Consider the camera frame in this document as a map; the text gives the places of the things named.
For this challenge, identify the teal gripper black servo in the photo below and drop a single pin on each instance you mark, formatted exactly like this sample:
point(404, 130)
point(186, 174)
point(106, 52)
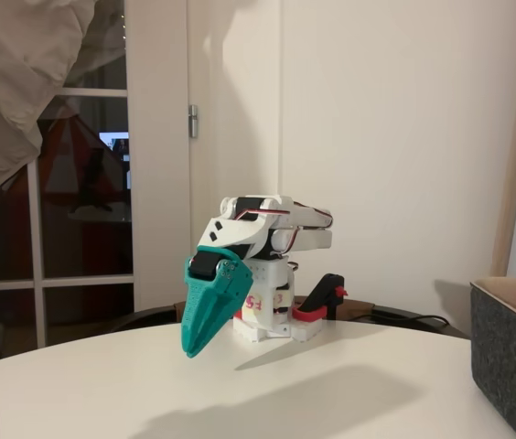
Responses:
point(209, 293)

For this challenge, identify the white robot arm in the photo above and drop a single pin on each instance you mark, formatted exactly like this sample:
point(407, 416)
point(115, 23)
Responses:
point(239, 231)

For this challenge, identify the dark grey felt basket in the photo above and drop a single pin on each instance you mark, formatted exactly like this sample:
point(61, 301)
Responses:
point(509, 366)

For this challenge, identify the yellow F5 sticker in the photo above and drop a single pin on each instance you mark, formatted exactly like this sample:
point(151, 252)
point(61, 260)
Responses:
point(254, 303)

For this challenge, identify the white framed glass door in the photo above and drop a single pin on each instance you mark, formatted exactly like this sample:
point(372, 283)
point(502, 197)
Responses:
point(132, 206)

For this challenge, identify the metal door hinge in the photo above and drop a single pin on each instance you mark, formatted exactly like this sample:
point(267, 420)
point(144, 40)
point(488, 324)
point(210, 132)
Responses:
point(193, 121)

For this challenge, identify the beige shirt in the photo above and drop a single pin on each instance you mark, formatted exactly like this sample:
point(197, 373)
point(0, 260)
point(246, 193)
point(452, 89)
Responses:
point(11, 91)

